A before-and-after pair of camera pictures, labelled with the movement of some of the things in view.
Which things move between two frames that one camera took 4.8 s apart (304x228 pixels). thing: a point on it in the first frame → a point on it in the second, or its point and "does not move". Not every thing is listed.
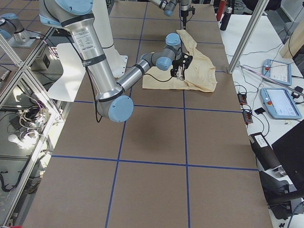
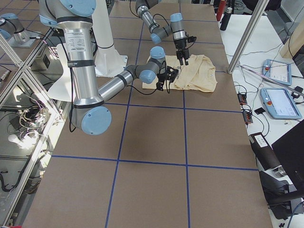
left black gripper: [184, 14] → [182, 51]
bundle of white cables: [33, 117] does not move
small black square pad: [260, 110] does not move
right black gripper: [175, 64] → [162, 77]
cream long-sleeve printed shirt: [200, 74] does not move
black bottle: [225, 19] does not move
